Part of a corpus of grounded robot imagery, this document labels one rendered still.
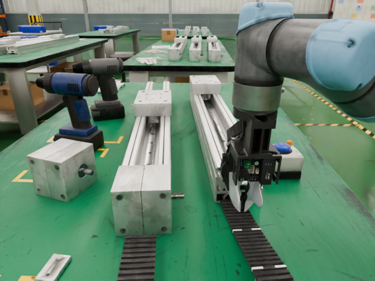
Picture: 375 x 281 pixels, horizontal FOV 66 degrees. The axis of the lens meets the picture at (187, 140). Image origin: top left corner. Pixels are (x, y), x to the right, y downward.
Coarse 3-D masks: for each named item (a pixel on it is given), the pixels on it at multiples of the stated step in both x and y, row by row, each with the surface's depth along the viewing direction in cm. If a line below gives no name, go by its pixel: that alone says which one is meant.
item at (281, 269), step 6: (252, 270) 40; (258, 270) 40; (264, 270) 41; (270, 270) 41; (276, 270) 40; (282, 270) 40; (288, 270) 40; (258, 276) 39; (264, 276) 39; (270, 276) 39
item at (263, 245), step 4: (240, 244) 46; (244, 244) 46; (248, 244) 46; (252, 244) 46; (256, 244) 46; (260, 244) 47; (264, 244) 47; (268, 244) 47; (244, 248) 45; (248, 248) 45; (252, 248) 45; (256, 248) 45; (260, 248) 46; (264, 248) 46; (268, 248) 46; (272, 248) 46
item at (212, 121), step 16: (192, 96) 116; (208, 112) 98; (224, 112) 89; (208, 128) 77; (224, 128) 87; (208, 144) 68; (224, 144) 74; (208, 160) 69; (208, 176) 70; (224, 192) 60
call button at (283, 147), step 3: (276, 144) 70; (279, 144) 70; (282, 144) 70; (285, 144) 70; (288, 144) 70; (276, 147) 69; (279, 147) 69; (282, 147) 68; (285, 147) 69; (288, 147) 69; (279, 150) 68; (282, 150) 68; (285, 150) 68; (288, 150) 68
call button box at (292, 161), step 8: (280, 152) 68; (288, 152) 68; (296, 152) 69; (288, 160) 67; (296, 160) 67; (280, 168) 68; (288, 168) 68; (296, 168) 68; (280, 176) 68; (288, 176) 69; (296, 176) 69
